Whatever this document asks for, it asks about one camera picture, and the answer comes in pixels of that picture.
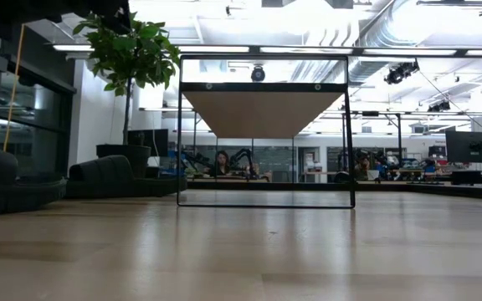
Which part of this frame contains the black slide sandal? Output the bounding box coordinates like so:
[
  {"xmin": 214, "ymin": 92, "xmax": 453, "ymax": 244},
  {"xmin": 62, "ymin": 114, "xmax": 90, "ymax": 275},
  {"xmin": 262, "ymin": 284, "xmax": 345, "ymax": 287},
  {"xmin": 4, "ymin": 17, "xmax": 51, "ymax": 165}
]
[
  {"xmin": 0, "ymin": 140, "xmax": 67, "ymax": 217},
  {"xmin": 64, "ymin": 154, "xmax": 188, "ymax": 199}
]

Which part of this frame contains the green plant in black pot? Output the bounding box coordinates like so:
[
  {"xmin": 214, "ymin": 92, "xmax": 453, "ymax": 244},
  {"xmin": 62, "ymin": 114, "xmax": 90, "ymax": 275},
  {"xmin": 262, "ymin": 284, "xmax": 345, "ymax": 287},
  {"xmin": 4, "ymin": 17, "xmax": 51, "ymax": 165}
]
[{"xmin": 72, "ymin": 12, "xmax": 182, "ymax": 179}]

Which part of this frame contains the black monitor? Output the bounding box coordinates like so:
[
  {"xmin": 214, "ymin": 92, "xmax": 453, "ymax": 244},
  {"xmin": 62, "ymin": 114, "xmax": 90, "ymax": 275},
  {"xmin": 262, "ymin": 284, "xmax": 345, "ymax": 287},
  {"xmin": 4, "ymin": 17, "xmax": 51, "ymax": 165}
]
[
  {"xmin": 126, "ymin": 128, "xmax": 170, "ymax": 158},
  {"xmin": 445, "ymin": 130, "xmax": 482, "ymax": 165}
]

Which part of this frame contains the person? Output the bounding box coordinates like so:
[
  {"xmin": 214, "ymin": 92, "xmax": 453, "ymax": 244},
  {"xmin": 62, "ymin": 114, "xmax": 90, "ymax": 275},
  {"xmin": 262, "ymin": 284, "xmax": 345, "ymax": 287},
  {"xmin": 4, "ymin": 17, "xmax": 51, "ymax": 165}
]
[
  {"xmin": 209, "ymin": 150, "xmax": 236, "ymax": 177},
  {"xmin": 352, "ymin": 152, "xmax": 374, "ymax": 181}
]

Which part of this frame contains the black ceiling spotlight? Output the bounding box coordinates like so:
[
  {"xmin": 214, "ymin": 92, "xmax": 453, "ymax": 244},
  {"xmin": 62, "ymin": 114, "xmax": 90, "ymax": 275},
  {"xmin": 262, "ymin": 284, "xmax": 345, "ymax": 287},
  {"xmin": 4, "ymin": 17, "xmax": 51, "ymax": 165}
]
[
  {"xmin": 383, "ymin": 60, "xmax": 420, "ymax": 86},
  {"xmin": 427, "ymin": 99, "xmax": 452, "ymax": 113}
]

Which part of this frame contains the yellow cable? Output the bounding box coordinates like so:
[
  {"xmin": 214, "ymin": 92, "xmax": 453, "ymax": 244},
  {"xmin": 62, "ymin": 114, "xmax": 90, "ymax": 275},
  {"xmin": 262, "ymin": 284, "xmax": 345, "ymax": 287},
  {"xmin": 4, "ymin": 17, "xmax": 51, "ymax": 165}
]
[{"xmin": 2, "ymin": 23, "xmax": 28, "ymax": 154}]

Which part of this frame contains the round black camera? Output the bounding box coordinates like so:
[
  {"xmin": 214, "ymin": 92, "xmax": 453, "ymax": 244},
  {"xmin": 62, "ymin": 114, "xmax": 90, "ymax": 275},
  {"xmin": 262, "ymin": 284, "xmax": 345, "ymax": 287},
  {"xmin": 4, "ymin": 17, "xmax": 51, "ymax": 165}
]
[{"xmin": 250, "ymin": 65, "xmax": 267, "ymax": 84}]

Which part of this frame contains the black frame wooden top shelf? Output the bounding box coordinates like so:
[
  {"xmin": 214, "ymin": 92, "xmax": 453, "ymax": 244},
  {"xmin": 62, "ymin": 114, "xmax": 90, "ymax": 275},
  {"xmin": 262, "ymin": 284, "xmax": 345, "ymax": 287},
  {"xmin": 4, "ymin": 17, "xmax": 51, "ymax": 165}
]
[{"xmin": 177, "ymin": 54, "xmax": 356, "ymax": 209}]

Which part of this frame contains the black aluminium rig frame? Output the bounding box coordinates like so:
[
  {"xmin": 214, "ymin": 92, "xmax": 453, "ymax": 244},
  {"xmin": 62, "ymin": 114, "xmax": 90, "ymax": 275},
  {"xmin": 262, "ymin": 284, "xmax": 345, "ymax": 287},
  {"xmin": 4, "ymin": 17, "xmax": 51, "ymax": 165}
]
[{"xmin": 186, "ymin": 178, "xmax": 482, "ymax": 202}]

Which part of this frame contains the silver ventilation duct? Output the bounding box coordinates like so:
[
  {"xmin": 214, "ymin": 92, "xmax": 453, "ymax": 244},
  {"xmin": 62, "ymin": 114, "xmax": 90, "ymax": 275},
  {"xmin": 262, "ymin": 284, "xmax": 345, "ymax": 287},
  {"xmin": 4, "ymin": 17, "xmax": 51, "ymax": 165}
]
[{"xmin": 347, "ymin": 0, "xmax": 422, "ymax": 84}]

